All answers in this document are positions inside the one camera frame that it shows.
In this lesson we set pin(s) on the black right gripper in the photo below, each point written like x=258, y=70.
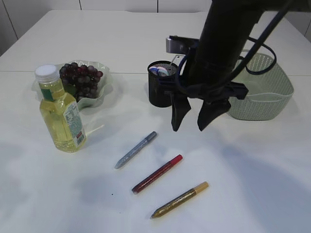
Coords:
x=209, y=67

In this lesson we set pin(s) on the pink scissors with purple sheath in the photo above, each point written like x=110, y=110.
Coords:
x=162, y=71

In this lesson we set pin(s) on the green woven plastic basket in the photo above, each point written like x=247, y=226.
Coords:
x=267, y=96

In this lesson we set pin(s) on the yellow tea bottle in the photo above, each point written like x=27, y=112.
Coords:
x=59, y=110

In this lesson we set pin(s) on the transparent plastic ruler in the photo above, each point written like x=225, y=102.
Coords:
x=176, y=60

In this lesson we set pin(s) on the silver glitter pen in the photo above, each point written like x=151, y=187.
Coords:
x=135, y=150

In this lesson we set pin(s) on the gold glitter pen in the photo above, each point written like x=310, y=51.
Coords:
x=166, y=208

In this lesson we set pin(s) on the green wavy glass plate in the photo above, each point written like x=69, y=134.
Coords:
x=86, y=102

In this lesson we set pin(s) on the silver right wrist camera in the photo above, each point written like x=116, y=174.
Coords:
x=180, y=45

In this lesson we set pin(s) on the purple grape bunch with leaves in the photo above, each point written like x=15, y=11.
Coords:
x=81, y=81

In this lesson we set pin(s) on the black mesh pen holder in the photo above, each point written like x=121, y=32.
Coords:
x=157, y=86

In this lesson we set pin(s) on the red glitter pen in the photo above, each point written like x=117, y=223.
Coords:
x=157, y=174

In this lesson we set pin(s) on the blue scissors with sheath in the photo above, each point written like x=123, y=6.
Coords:
x=154, y=70

